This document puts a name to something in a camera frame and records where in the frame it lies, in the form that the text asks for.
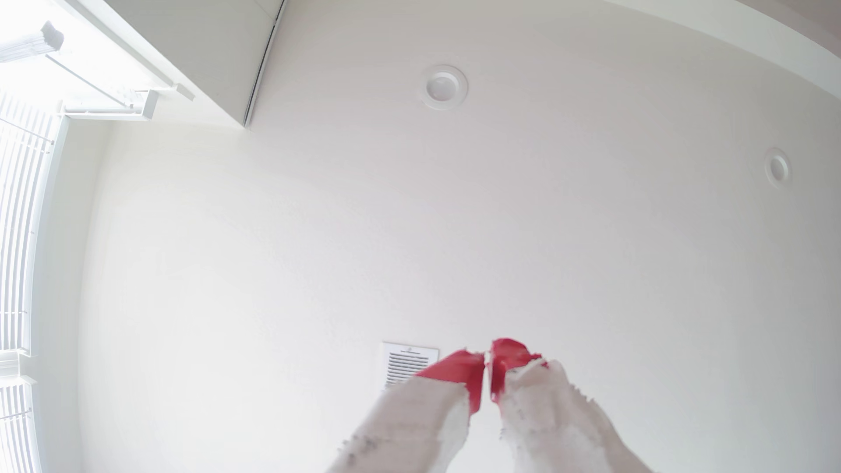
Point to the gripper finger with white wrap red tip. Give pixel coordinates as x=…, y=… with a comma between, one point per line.
x=420, y=420
x=552, y=420

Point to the white window rail bracket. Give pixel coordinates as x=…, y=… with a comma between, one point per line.
x=112, y=108

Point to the round recessed ceiling light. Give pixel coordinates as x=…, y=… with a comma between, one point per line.
x=778, y=168
x=443, y=87

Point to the white blind headrail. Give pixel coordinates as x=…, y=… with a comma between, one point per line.
x=29, y=43

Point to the white window blind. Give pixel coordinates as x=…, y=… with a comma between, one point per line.
x=20, y=230

